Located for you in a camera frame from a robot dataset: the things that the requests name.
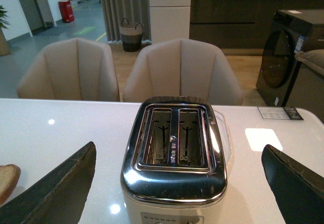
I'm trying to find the cream and chrome toaster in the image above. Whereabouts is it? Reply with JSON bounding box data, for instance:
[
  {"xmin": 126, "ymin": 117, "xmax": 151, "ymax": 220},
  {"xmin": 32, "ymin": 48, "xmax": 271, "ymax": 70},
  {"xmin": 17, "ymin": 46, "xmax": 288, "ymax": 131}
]
[{"xmin": 120, "ymin": 97, "xmax": 227, "ymax": 223}]

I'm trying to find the potted green plant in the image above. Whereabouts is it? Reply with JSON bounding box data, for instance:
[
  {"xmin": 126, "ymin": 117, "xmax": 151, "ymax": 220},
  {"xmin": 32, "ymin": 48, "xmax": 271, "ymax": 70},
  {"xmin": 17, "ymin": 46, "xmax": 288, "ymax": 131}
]
[{"xmin": 0, "ymin": 6, "xmax": 10, "ymax": 56}]

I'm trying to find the dark kitchen counter cabinet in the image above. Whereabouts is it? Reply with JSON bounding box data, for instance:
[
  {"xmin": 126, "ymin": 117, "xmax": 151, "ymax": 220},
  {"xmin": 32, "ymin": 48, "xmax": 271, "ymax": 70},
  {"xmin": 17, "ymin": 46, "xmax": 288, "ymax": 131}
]
[{"xmin": 189, "ymin": 0, "xmax": 323, "ymax": 50}]

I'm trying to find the slice of bread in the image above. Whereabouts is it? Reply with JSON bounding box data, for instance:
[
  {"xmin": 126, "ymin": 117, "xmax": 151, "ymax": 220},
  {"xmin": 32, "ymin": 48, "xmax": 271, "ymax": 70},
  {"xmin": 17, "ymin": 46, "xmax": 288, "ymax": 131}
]
[{"xmin": 1, "ymin": 164, "xmax": 21, "ymax": 205}]

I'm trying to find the white tall cabinet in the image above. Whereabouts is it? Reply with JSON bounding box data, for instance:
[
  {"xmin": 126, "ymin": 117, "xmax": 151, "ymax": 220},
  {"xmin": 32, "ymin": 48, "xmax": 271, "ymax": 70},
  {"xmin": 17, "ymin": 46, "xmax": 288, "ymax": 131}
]
[{"xmin": 149, "ymin": 0, "xmax": 191, "ymax": 44}]

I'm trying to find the woven laundry basket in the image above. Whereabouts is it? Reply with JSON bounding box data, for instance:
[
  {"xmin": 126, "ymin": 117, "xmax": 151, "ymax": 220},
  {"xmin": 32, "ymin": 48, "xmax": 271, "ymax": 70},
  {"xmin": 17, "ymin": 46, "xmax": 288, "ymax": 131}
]
[{"xmin": 119, "ymin": 18, "xmax": 143, "ymax": 52}]

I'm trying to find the grey curtain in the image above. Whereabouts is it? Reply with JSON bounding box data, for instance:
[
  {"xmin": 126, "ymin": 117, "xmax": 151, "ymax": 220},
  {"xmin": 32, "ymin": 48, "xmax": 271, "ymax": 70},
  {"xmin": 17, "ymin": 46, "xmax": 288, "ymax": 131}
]
[{"xmin": 101, "ymin": 0, "xmax": 150, "ymax": 41}]

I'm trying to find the black and white label card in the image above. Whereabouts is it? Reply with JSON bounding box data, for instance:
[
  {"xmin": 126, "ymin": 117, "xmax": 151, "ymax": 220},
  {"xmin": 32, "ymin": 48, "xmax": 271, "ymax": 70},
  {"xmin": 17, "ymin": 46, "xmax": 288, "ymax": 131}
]
[{"xmin": 258, "ymin": 107, "xmax": 303, "ymax": 120}]

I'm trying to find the beige chair right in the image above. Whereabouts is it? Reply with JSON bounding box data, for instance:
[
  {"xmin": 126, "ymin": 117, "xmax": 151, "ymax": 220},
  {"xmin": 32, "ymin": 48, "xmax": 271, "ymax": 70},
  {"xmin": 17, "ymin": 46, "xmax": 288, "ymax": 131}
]
[{"xmin": 123, "ymin": 38, "xmax": 244, "ymax": 106}]

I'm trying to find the beige chair left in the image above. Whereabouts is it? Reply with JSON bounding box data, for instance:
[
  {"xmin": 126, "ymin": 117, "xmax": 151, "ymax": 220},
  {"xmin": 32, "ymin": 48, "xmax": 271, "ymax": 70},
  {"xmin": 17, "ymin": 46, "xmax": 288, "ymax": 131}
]
[{"xmin": 16, "ymin": 38, "xmax": 119, "ymax": 102}]

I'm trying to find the red fire extinguisher box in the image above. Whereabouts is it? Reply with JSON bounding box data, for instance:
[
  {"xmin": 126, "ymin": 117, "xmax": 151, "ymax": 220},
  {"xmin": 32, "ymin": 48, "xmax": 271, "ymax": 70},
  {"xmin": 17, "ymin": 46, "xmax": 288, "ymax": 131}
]
[{"xmin": 58, "ymin": 0, "xmax": 74, "ymax": 23}]

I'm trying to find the clear glass tray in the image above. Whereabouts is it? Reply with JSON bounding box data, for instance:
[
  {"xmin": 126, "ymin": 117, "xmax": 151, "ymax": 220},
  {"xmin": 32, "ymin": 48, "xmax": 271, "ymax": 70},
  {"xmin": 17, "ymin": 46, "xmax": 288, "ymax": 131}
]
[{"xmin": 213, "ymin": 109, "xmax": 233, "ymax": 168}]

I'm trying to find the beige chair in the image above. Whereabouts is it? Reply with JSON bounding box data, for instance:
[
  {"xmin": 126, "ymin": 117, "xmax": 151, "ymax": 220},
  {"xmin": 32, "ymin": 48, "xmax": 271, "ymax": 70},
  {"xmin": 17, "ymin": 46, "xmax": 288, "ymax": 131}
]
[
  {"xmin": 16, "ymin": 38, "xmax": 119, "ymax": 102},
  {"xmin": 123, "ymin": 38, "xmax": 244, "ymax": 106}
]

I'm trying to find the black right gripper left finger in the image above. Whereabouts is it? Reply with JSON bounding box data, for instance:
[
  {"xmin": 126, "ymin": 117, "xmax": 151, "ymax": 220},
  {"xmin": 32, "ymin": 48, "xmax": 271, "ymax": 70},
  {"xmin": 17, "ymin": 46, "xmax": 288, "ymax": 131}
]
[{"xmin": 1, "ymin": 142, "xmax": 97, "ymax": 223}]

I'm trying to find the dark washing machine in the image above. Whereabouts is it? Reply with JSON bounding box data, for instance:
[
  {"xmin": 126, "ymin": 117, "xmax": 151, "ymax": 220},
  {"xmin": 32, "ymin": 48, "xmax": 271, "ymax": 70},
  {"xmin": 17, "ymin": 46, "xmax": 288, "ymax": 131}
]
[{"xmin": 256, "ymin": 9, "xmax": 323, "ymax": 107}]

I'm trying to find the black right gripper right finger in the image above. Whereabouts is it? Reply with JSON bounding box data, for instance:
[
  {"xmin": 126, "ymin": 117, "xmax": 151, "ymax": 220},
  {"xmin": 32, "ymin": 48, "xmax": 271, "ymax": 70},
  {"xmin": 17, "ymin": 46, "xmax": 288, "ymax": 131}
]
[{"xmin": 261, "ymin": 145, "xmax": 323, "ymax": 223}]

